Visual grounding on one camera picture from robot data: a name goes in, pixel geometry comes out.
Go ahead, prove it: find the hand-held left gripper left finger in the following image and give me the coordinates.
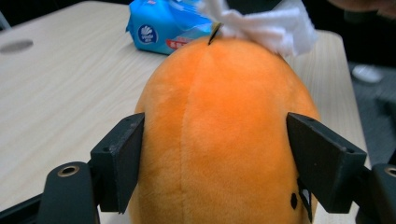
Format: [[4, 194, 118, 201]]
[[90, 112, 146, 216]]

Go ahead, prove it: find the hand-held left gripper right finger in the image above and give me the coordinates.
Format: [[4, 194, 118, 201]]
[[286, 112, 368, 215]]

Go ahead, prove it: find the orange plush toy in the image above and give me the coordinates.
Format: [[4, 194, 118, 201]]
[[126, 21, 322, 224]]

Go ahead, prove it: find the blue wet wipes pack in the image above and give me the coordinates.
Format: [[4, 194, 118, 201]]
[[125, 0, 217, 57]]

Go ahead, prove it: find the white wet wipe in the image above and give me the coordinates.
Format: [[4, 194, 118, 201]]
[[198, 0, 319, 59]]

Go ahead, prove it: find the white blurred object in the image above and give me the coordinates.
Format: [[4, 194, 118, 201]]
[[350, 63, 385, 84]]

